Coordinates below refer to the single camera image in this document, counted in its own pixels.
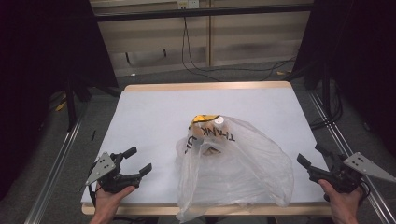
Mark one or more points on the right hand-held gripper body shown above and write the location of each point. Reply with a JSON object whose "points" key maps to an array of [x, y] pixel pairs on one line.
{"points": [[342, 179]]}

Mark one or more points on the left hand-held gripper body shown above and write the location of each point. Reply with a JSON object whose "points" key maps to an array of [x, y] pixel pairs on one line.
{"points": [[107, 182]]}

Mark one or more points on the clear printed plastic bag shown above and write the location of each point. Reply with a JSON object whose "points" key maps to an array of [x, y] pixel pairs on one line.
{"points": [[243, 174]]}

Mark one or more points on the person's left hand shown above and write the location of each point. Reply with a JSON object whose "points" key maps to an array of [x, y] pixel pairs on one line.
{"points": [[107, 202]]}

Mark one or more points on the person's right hand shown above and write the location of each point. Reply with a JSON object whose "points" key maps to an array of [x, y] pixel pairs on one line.
{"points": [[345, 203]]}

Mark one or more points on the white table mat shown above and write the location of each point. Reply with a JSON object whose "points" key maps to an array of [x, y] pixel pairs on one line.
{"points": [[149, 124]]}

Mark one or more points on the small black stick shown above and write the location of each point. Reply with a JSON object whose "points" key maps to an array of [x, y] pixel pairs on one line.
{"points": [[93, 135]]}

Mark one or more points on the black metal stand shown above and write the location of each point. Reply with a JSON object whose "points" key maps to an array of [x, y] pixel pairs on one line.
{"points": [[325, 90], [71, 102]]}

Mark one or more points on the yellow floor tape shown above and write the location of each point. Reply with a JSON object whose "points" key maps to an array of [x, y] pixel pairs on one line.
{"points": [[61, 106]]}

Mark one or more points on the black curtain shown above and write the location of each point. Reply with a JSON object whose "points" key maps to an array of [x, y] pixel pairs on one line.
{"points": [[364, 62], [37, 62]]}

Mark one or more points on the wooden table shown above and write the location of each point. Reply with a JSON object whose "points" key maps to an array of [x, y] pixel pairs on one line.
{"points": [[205, 85]]}

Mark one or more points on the black horizontal bar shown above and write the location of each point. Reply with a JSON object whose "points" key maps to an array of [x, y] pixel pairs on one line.
{"points": [[186, 13]]}

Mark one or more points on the metal floor rail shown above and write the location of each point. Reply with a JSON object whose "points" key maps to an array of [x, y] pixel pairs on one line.
{"points": [[339, 137], [51, 180]]}

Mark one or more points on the white wall outlet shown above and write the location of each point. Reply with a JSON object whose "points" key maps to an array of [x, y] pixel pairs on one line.
{"points": [[188, 3]]}

